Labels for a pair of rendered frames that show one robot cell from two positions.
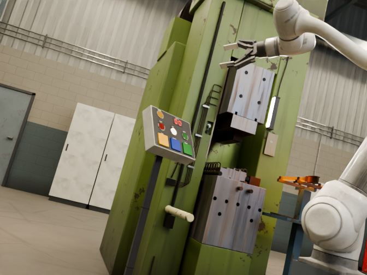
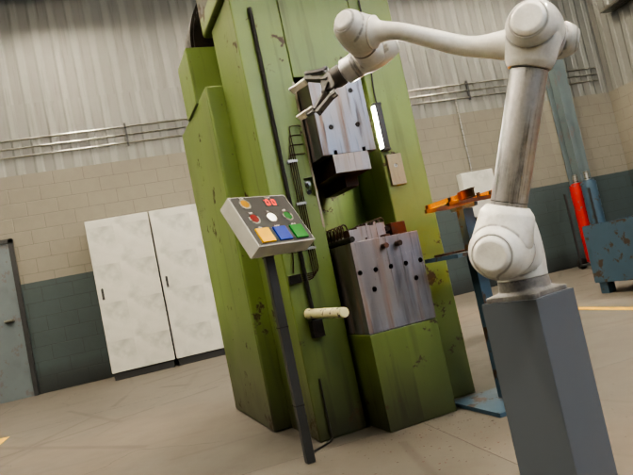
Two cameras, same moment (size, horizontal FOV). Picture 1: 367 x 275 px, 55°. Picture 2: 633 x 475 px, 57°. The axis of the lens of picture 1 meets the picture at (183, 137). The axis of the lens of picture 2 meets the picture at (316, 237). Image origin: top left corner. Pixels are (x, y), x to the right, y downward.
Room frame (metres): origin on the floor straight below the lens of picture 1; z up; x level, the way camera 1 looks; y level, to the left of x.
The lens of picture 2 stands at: (-0.46, 0.12, 0.80)
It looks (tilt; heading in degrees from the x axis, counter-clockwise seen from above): 4 degrees up; 355
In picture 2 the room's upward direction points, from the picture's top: 12 degrees counter-clockwise
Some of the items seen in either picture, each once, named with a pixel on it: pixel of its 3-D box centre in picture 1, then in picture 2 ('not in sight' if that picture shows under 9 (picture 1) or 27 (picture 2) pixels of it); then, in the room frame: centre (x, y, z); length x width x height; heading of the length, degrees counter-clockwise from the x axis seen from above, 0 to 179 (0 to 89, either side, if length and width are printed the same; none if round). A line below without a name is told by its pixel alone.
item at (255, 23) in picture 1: (247, 46); (305, 50); (2.76, -0.33, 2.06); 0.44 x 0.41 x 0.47; 17
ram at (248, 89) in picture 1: (242, 99); (333, 126); (2.61, -0.37, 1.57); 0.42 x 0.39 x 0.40; 17
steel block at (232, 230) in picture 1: (218, 210); (368, 284); (2.63, -0.38, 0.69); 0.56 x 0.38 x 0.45; 17
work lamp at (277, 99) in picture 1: (282, 75); (370, 70); (2.60, -0.63, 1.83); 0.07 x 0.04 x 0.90; 107
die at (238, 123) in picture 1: (230, 127); (335, 171); (2.60, -0.33, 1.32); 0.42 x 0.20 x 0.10; 17
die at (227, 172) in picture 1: (220, 173); (349, 237); (2.60, -0.33, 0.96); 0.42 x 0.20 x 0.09; 17
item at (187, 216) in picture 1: (178, 213); (325, 313); (2.21, -0.09, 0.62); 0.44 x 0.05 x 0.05; 17
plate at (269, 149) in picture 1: (270, 144); (396, 169); (2.62, -0.66, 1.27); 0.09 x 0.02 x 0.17; 107
